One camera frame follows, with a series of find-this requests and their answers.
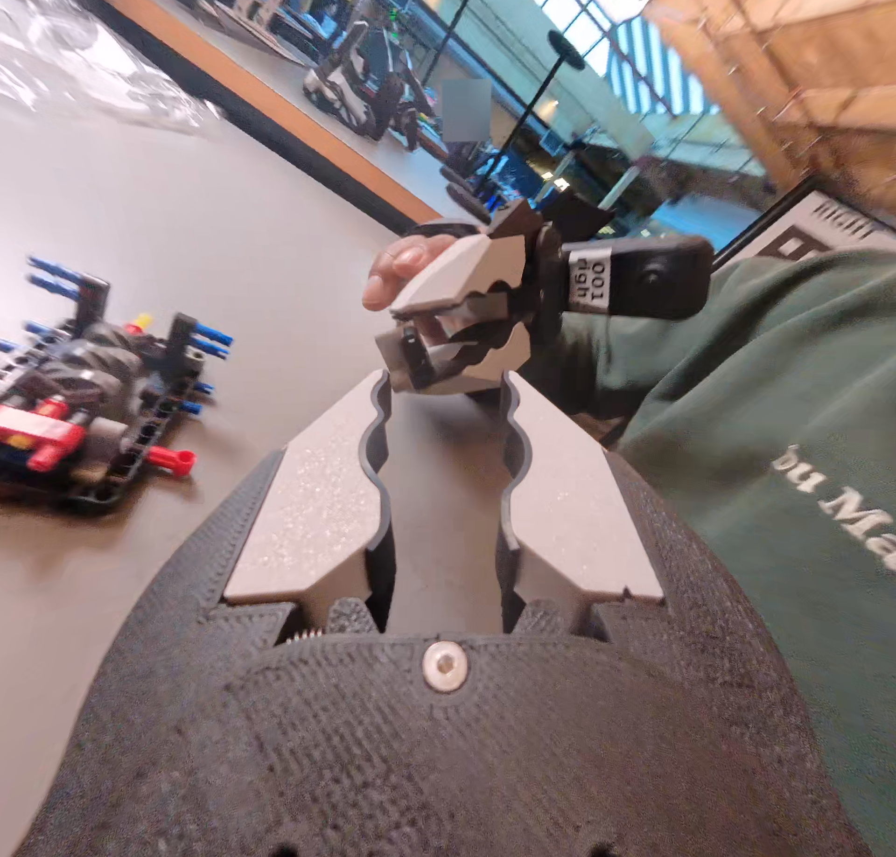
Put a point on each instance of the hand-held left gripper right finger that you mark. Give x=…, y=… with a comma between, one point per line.
x=581, y=521

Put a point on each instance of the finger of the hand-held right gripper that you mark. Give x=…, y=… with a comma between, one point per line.
x=504, y=360
x=476, y=262

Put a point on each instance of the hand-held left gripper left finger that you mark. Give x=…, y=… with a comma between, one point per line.
x=308, y=521

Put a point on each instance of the black lego beam blue pin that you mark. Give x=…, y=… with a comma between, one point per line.
x=413, y=360

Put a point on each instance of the lego engine assembly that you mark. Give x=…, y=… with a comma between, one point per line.
x=105, y=381

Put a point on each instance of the person's right hand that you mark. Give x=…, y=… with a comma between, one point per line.
x=399, y=262

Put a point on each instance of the white black legged robot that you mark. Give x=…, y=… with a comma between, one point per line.
x=350, y=94

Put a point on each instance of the black pole stand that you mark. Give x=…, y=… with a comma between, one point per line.
x=565, y=49

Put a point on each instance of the person's green sweatshirt torso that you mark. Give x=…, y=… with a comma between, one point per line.
x=805, y=661

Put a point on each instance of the orange-edged table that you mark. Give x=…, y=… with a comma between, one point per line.
x=266, y=66

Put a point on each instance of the clear plastic bag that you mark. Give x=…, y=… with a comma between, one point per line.
x=70, y=52

